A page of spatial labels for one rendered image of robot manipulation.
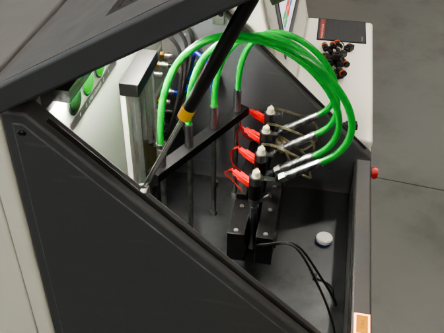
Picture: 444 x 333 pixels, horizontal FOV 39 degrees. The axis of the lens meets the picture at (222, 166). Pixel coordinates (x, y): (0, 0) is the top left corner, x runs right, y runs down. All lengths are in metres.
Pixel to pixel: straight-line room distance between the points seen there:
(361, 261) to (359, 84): 0.67
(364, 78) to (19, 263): 1.18
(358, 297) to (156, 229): 0.51
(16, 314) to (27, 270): 0.14
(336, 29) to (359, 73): 0.28
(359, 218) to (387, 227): 1.41
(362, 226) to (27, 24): 0.84
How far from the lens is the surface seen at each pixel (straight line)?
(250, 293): 1.00
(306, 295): 1.43
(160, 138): 1.27
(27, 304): 1.19
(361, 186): 1.54
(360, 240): 1.40
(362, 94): 1.83
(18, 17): 1.03
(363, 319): 1.24
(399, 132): 3.45
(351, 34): 2.14
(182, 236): 0.94
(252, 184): 1.28
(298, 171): 1.25
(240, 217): 1.37
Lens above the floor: 1.92
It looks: 39 degrees down
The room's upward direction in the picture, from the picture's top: 1 degrees clockwise
